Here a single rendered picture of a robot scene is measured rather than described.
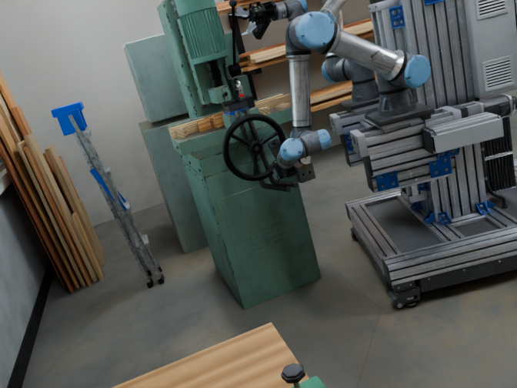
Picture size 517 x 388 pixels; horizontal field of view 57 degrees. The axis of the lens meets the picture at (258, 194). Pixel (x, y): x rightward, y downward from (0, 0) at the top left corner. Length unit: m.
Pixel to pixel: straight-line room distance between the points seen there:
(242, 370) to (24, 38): 3.84
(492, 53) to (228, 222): 1.36
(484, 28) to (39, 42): 3.50
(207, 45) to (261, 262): 1.06
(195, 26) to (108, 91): 2.39
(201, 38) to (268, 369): 1.53
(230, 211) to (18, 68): 2.82
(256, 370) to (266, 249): 1.26
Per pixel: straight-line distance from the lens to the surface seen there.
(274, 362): 1.20
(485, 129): 2.03
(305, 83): 1.86
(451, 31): 2.27
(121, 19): 4.59
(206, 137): 2.18
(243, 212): 2.29
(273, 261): 2.42
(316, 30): 1.71
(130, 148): 4.61
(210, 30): 2.28
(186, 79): 2.51
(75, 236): 3.37
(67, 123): 2.84
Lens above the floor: 1.24
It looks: 17 degrees down
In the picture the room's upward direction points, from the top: 15 degrees counter-clockwise
